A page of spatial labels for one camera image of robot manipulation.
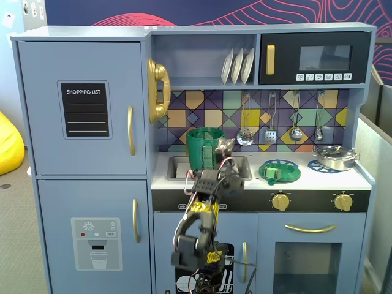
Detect green lid with cube handle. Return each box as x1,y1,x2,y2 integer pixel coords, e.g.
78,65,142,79
258,162,301,186

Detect blue fridge door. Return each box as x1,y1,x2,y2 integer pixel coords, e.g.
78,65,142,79
17,41,148,176

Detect black toy microwave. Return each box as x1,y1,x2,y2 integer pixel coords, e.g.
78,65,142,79
258,31,373,86

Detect gold freezer door handle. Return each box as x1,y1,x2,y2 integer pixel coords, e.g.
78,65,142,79
132,198,141,243

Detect gold toy telephone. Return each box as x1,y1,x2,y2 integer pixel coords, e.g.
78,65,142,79
146,58,172,124

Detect blue freezer door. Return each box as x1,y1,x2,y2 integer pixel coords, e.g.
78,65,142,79
36,179,153,294

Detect black shopping list board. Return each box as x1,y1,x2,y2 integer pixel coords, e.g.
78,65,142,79
60,82,110,138

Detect steel ladle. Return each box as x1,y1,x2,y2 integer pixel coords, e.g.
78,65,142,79
289,91,304,142

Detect blue cabinet door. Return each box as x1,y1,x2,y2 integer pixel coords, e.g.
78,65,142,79
153,213,259,294

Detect gold cabinet door handle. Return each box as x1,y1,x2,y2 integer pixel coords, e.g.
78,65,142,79
242,241,248,283

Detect red white servo cable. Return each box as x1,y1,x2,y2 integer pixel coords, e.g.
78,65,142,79
183,169,200,195

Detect white plate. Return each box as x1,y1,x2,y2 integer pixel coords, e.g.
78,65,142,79
230,48,244,85
221,48,235,85
240,48,255,85

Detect steel slotted spatula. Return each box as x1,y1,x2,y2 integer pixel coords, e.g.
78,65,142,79
265,91,278,145

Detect blue toy kitchen unit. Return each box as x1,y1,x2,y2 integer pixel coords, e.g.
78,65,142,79
10,23,377,294

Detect grey toy sink basin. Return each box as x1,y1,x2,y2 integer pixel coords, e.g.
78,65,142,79
167,155,253,181

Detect steel serving spoon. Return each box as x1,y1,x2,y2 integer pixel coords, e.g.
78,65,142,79
314,90,326,142

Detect colourful tile backsplash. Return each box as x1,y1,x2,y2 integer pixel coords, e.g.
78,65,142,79
157,89,350,153

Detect yellow beanbag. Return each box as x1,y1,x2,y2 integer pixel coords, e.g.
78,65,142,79
0,110,25,176

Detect gold stove knob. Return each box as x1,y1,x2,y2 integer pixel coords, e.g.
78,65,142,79
271,192,292,211
333,193,353,212

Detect steel cooking pot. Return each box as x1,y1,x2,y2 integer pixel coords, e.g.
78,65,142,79
312,149,360,172

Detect gold fridge door handle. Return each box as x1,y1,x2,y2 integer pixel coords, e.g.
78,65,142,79
127,105,136,156

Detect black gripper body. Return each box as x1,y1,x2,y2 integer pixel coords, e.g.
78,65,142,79
213,151,240,177

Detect steel pot lid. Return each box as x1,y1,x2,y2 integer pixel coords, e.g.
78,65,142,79
315,145,356,157

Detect steel skimmer spoon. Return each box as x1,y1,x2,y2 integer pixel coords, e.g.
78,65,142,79
236,91,255,146

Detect grey office partition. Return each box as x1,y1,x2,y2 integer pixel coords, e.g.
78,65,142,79
356,66,392,294

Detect blue oven door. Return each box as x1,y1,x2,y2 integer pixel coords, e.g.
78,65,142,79
258,213,367,294

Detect gold microwave handle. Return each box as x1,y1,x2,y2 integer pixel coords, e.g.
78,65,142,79
266,44,276,75

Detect gold oven door handle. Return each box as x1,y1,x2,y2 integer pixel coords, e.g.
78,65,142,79
284,224,337,233

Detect green ribbed recipient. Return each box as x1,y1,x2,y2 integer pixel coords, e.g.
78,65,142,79
186,127,227,171

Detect black power cable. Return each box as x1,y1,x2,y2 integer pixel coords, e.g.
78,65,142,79
225,257,258,294

